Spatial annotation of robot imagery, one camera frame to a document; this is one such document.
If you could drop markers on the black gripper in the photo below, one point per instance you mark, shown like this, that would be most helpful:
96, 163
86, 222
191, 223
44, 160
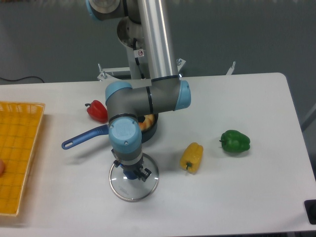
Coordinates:
131, 162

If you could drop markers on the glass pot lid blue knob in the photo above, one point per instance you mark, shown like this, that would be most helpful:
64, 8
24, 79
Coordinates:
128, 187

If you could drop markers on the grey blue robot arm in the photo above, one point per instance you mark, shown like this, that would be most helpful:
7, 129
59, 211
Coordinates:
126, 104

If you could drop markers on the yellow bell pepper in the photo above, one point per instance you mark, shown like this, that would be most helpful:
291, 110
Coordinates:
191, 158

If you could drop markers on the orange bread roll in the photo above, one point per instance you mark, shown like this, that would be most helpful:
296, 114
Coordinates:
146, 122

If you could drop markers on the red bell pepper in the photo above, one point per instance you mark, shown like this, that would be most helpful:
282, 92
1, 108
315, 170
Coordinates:
97, 111

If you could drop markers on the green bell pepper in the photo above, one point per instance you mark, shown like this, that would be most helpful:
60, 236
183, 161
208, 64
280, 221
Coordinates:
233, 141

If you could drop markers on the yellow woven basket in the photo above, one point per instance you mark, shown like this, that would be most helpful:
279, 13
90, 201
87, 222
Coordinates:
19, 127

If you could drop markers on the black object at table edge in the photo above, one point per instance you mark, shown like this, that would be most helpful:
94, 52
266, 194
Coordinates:
310, 207

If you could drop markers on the grey table leg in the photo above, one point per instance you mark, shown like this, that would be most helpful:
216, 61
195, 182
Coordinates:
309, 118

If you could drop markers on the dark pot blue handle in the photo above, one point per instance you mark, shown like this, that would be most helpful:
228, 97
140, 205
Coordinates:
104, 130

